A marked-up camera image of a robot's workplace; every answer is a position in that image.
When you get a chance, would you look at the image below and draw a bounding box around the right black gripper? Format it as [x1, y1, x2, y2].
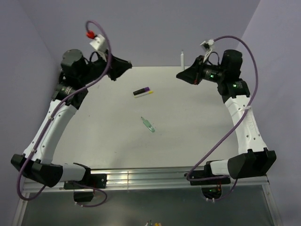
[176, 55, 226, 85]

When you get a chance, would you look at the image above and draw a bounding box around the white grey-tip pen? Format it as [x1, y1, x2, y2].
[180, 50, 185, 71]

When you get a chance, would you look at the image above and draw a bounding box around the black purple marker pen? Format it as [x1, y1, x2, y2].
[133, 88, 144, 96]

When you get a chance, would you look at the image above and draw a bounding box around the white yellow-tip pen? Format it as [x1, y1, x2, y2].
[134, 92, 149, 98]

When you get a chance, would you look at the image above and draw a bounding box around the green translucent marker pen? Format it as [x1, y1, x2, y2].
[141, 117, 155, 133]

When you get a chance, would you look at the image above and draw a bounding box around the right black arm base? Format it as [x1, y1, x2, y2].
[189, 169, 231, 201]

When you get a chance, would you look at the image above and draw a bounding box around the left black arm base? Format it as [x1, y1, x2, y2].
[63, 174, 108, 208]

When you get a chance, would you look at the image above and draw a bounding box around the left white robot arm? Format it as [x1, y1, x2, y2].
[11, 49, 132, 188]

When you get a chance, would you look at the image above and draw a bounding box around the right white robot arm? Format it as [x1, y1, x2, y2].
[176, 49, 277, 185]

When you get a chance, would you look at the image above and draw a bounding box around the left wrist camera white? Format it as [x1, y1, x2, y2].
[89, 34, 109, 56]

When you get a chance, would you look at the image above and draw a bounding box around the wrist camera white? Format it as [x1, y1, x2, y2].
[200, 39, 214, 62]
[89, 34, 109, 56]

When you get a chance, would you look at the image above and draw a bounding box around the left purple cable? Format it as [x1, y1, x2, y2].
[16, 20, 111, 208]

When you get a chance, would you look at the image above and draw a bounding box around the purple cable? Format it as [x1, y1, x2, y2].
[16, 20, 111, 208]
[187, 35, 260, 202]

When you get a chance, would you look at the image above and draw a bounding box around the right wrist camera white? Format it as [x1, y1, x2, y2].
[200, 39, 214, 62]

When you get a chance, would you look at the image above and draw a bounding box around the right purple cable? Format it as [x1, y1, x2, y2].
[187, 35, 260, 202]

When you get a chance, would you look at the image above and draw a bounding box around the aluminium rail frame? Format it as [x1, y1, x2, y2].
[11, 67, 283, 226]

